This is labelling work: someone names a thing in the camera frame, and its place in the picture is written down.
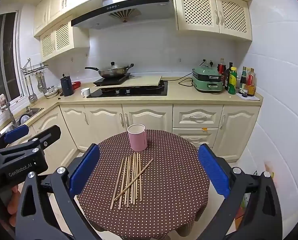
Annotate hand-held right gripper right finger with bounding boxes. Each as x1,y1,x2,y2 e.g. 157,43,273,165
198,144,283,240

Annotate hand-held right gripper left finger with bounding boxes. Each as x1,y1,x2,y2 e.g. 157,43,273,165
15,144,100,240

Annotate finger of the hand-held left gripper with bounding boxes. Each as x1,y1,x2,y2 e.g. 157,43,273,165
0,124,29,154
0,125,61,155

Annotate pile of wooden chopsticks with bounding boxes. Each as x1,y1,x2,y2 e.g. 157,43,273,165
110,151,154,210

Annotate pink cup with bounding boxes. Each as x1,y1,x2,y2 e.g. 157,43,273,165
127,124,147,152

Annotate person's left hand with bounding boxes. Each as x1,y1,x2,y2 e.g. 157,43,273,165
7,184,22,215

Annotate chrome faucet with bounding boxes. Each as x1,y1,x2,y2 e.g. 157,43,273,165
4,100,17,128

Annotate steel sink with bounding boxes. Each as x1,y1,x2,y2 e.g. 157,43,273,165
18,107,44,126

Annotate stack of bowls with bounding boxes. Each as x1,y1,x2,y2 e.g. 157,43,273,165
44,85,59,98

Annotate metal hanging slotted spatula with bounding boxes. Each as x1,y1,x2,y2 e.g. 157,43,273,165
26,76,38,101

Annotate printed cardboard box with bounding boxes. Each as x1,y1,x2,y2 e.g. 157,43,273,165
235,190,251,230

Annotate cream cabinet drawer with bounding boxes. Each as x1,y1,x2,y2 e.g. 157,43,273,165
173,128,218,148
173,105,223,128

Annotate brown polka-dot tablecloth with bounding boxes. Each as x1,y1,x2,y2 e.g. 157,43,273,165
76,129,211,240

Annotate dark blue kettle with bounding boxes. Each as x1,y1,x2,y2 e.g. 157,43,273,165
60,74,75,97

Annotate black induction cooker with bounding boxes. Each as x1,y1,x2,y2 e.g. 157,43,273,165
93,73,137,87

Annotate window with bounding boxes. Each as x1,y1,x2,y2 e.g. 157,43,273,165
0,11,24,115

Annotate cream base cabinets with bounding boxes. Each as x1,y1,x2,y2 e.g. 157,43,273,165
0,104,262,163

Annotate white paper sheet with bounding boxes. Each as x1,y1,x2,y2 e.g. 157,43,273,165
236,90,261,101

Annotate steel wok with lid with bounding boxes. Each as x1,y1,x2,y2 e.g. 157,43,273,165
85,62,134,79

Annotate green electric cooker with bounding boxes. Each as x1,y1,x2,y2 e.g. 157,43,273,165
191,66,225,93

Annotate green bottle yellow cap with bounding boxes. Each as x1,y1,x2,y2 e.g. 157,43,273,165
227,67,238,95

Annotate red label sauce bottle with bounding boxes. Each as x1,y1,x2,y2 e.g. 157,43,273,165
246,68,256,97

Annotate dark oil bottle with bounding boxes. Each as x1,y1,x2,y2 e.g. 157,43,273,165
224,62,234,91

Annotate dark sauce bottle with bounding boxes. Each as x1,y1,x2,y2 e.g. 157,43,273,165
239,66,247,94

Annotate black glass gas hob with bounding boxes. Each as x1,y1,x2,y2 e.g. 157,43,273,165
86,80,168,98

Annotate steel range hood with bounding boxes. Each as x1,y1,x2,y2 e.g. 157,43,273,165
71,0,171,30

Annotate metal wall utensil rack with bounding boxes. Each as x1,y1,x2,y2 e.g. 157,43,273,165
21,58,49,76

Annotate black power cable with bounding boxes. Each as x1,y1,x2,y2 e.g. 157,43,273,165
161,71,198,87

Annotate cream lattice wall cabinet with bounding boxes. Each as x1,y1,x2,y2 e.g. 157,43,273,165
39,20,90,62
173,0,253,41

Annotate cream plain wall cabinets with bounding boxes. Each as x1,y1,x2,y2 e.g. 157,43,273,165
33,0,253,37

